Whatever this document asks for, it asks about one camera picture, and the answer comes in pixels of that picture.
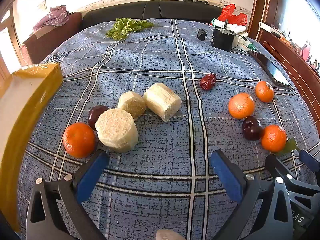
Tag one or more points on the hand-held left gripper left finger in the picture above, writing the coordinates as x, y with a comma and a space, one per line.
93, 172

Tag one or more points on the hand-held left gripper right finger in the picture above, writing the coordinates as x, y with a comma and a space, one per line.
225, 173

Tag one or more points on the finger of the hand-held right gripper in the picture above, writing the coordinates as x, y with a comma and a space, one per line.
275, 163
310, 160

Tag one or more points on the tangerine with green leaf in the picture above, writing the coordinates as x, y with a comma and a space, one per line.
273, 138

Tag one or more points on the dark red jujube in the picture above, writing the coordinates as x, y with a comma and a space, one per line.
251, 128
94, 116

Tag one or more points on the large peeled sugarcane piece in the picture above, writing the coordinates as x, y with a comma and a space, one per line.
116, 131

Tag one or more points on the yellow cardboard box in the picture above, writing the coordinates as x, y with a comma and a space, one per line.
37, 92

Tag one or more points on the blue plaid blanket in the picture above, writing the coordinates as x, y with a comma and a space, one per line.
160, 155

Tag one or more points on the wrinkled red jujube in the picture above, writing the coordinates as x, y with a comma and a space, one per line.
207, 81

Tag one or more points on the black smartphone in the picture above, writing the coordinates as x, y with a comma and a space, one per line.
271, 70

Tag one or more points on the wooden cabinet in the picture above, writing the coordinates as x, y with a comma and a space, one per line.
292, 62

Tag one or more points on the black box device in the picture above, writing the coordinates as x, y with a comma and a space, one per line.
222, 40

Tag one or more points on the brown armchair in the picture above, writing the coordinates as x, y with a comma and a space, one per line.
50, 42

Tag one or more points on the small black clip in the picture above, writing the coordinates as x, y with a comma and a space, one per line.
201, 34

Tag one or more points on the wooden glass door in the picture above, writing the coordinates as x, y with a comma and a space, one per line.
7, 55

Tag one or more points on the green lettuce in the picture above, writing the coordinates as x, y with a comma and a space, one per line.
127, 27

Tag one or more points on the red plastic bag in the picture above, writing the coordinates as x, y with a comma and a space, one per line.
231, 13

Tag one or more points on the purple floral cloth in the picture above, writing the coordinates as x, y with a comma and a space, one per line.
53, 17

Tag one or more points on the black sofa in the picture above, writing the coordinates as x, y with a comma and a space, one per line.
162, 11

